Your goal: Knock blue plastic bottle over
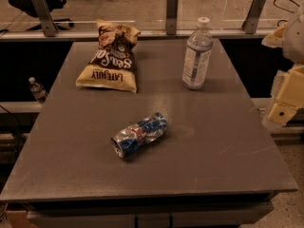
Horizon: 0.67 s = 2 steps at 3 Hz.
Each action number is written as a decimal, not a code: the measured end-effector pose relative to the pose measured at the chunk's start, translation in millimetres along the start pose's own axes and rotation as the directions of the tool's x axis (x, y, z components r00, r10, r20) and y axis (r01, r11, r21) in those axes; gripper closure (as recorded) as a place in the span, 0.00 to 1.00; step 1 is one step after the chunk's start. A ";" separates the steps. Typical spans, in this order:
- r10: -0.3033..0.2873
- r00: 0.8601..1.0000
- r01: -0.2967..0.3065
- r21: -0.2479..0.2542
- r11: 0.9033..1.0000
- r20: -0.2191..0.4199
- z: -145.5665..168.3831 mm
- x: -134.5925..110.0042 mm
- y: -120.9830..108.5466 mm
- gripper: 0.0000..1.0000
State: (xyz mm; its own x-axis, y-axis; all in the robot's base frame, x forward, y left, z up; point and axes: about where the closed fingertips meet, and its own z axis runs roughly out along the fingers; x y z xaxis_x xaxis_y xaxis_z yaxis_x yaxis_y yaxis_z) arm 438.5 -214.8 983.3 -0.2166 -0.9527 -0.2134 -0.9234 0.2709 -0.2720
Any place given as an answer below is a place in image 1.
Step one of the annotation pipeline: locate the brown yellow chip bag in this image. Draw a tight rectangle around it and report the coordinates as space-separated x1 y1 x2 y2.
76 20 141 93

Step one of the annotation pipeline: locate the crushed blue silver can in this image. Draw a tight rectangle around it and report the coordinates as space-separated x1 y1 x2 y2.
111 112 167 159

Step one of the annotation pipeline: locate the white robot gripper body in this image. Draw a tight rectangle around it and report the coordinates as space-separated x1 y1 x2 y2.
282 5 304 64

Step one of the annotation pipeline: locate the metal railing post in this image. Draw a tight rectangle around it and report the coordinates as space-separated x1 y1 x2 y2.
31 0 58 37
165 0 179 35
241 0 266 34

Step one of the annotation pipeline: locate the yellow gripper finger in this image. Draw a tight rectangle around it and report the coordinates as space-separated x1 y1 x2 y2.
261 22 287 48
262 64 304 126

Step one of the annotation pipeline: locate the middle metal railing post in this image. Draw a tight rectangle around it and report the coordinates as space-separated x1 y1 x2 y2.
165 0 179 35

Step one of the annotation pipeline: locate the right metal railing post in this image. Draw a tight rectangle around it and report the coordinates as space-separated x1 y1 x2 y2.
241 0 266 34

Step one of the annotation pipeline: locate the blue label plastic water bottle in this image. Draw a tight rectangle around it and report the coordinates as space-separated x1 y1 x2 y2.
182 17 213 90

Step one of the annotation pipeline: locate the small water bottle on ledge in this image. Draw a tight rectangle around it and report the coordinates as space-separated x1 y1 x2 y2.
28 77 48 104

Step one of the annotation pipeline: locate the black cable at left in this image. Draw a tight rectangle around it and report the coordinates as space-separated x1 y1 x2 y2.
0 104 26 163

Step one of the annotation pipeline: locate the left metal railing post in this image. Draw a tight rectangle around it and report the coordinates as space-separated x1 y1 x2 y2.
31 0 58 37

